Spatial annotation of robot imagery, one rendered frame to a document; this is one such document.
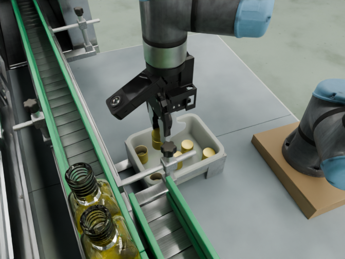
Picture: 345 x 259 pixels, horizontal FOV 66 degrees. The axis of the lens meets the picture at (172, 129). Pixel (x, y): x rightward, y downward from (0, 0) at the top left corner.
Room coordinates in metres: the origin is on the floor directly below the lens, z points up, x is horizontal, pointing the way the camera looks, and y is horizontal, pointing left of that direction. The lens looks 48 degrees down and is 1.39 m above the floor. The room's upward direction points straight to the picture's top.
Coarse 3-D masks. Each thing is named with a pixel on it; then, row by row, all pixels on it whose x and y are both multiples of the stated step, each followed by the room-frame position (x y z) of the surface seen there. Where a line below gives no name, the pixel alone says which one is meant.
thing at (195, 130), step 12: (180, 120) 0.53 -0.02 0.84; (192, 120) 0.54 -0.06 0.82; (144, 132) 0.48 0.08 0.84; (180, 132) 0.52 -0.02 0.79; (192, 132) 0.53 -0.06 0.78; (204, 132) 0.49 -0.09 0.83; (132, 144) 0.45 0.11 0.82; (144, 144) 0.47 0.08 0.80; (180, 144) 0.49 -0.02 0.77; (204, 144) 0.47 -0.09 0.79; (216, 144) 0.44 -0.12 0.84; (132, 156) 0.40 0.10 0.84; (156, 156) 0.45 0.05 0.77; (192, 156) 0.45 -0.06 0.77; (216, 156) 0.40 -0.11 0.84; (144, 168) 0.41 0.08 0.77; (192, 168) 0.36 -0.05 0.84; (156, 180) 0.33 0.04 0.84
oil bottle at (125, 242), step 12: (120, 216) 0.13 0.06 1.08; (120, 228) 0.12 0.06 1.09; (84, 240) 0.10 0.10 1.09; (120, 240) 0.10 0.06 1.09; (132, 240) 0.11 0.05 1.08; (84, 252) 0.09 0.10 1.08; (96, 252) 0.09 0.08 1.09; (108, 252) 0.09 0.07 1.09; (120, 252) 0.09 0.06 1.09; (132, 252) 0.09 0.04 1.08
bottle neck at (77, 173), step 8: (72, 168) 0.16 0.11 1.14; (80, 168) 0.17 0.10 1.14; (88, 168) 0.16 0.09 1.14; (72, 176) 0.16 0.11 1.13; (80, 176) 0.16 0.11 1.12; (88, 176) 0.15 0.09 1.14; (72, 184) 0.14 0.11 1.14; (80, 184) 0.14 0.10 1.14; (88, 184) 0.15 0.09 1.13; (96, 184) 0.16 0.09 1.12; (72, 192) 0.15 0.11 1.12; (80, 192) 0.14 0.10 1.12; (88, 192) 0.15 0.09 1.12; (96, 192) 0.15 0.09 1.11; (80, 200) 0.14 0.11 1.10; (88, 200) 0.14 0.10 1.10; (96, 200) 0.15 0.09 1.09
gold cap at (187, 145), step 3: (183, 141) 0.47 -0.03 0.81; (186, 141) 0.47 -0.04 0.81; (189, 141) 0.47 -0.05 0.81; (183, 144) 0.46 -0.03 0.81; (186, 144) 0.46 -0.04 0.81; (189, 144) 0.46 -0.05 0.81; (192, 144) 0.46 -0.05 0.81; (183, 147) 0.45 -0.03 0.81; (186, 147) 0.44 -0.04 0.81; (189, 147) 0.44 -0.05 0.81; (192, 147) 0.45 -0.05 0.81; (183, 150) 0.44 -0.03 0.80; (186, 150) 0.44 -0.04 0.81; (189, 150) 0.44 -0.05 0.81; (183, 153) 0.44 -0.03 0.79
